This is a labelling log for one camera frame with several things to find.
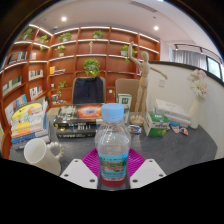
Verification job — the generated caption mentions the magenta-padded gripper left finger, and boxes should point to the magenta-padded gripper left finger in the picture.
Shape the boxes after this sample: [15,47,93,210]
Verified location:
[59,148,101,190]

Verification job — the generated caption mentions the colourful book stack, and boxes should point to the colourful book stack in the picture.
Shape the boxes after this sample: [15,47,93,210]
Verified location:
[9,96,51,149]

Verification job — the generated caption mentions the dark office chair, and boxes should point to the dark office chair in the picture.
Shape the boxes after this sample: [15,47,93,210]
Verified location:
[71,76,107,105]

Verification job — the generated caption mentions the orange wooden shelf unit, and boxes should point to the orange wooden shelf unit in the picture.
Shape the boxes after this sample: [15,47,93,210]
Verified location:
[0,23,162,159]

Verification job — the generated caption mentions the clear blue-capped water bottle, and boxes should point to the clear blue-capped water bottle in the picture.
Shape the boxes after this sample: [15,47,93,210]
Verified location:
[94,102,132,188]

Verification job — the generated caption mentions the white partition panel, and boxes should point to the white partition panel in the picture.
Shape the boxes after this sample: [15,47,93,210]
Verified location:
[146,60,224,159]

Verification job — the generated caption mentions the wooden artist mannequin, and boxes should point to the wooden artist mannequin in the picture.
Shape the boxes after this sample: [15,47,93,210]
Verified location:
[128,41,169,127]

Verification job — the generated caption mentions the white plastic mug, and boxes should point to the white plastic mug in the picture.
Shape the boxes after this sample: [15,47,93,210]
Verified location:
[23,137,65,177]

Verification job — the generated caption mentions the green and white carton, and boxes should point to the green and white carton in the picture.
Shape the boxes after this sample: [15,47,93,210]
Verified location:
[117,93,133,125]

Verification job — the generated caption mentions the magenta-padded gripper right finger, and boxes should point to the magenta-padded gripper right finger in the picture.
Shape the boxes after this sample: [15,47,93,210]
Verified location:
[128,147,167,190]

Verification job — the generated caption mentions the ceiling spotlights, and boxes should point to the ceiling spotlights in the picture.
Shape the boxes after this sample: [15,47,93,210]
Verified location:
[59,14,161,33]

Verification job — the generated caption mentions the black nebula-cover book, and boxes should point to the black nebula-cover book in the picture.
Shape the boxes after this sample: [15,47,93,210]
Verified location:
[53,103,104,128]

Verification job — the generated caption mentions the green and white tissue box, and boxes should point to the green and white tissue box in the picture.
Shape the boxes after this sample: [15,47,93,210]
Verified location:
[143,111,170,138]

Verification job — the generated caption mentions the tan chair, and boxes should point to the tan chair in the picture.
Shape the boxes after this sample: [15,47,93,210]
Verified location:
[114,78,143,113]

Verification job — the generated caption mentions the thick black book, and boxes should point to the thick black book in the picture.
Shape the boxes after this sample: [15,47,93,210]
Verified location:
[54,124,101,139]

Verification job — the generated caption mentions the white vase with flowers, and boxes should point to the white vase with flowers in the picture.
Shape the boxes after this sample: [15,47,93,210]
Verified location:
[187,68,210,130]

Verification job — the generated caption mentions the white paper packet stack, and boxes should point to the white paper packet stack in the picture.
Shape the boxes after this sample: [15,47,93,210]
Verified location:
[154,98,193,129]

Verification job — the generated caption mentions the grey window curtain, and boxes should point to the grey window curtain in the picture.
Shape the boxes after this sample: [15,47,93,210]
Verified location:
[168,43,224,81]

